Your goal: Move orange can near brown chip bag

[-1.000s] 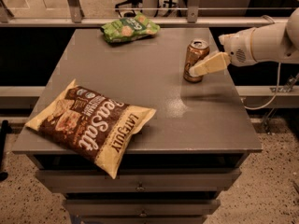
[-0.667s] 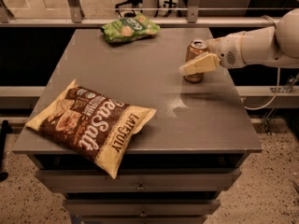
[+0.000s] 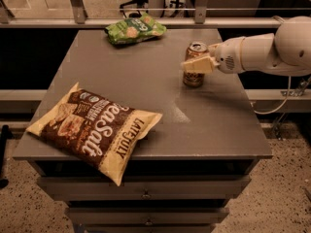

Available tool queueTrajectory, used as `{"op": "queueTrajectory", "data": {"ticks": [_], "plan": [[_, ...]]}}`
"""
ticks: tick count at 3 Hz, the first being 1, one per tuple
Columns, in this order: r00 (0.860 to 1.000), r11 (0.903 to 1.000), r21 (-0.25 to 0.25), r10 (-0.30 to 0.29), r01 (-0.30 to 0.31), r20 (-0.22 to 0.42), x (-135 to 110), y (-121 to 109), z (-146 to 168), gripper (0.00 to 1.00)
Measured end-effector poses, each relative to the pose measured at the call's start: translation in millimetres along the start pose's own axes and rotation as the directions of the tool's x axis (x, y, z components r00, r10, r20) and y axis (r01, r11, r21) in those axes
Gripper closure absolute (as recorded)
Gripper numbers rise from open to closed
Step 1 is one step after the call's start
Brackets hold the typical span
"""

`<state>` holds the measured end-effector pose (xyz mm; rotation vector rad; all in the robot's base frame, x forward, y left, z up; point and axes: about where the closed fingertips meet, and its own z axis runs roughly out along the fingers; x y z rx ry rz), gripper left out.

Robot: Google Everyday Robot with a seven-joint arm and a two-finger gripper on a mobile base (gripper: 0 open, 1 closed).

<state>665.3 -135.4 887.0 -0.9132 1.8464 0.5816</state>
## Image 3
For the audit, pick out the green snack bag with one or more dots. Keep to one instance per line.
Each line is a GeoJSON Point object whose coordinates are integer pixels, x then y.
{"type": "Point", "coordinates": [134, 30]}

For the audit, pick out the grey drawer cabinet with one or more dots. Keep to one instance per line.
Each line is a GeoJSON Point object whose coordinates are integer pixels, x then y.
{"type": "Point", "coordinates": [204, 132]}

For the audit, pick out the metal railing frame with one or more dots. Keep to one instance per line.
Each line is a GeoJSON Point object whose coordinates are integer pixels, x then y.
{"type": "Point", "coordinates": [170, 13]}

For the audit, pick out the grey drawer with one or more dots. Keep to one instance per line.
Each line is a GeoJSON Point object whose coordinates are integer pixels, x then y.
{"type": "Point", "coordinates": [144, 188]}
{"type": "Point", "coordinates": [146, 216]}

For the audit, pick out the orange soda can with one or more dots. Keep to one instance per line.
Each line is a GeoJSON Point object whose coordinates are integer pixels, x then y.
{"type": "Point", "coordinates": [193, 75]}

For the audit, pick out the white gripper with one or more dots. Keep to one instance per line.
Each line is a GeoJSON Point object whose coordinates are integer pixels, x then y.
{"type": "Point", "coordinates": [227, 56]}

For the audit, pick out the top grey drawer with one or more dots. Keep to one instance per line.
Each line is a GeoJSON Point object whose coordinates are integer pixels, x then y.
{"type": "Point", "coordinates": [144, 188]}

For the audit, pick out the brown sea salt chip bag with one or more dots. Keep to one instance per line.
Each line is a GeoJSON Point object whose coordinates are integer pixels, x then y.
{"type": "Point", "coordinates": [99, 131]}

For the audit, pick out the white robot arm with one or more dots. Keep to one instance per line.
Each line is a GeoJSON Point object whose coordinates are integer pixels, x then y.
{"type": "Point", "coordinates": [284, 53]}

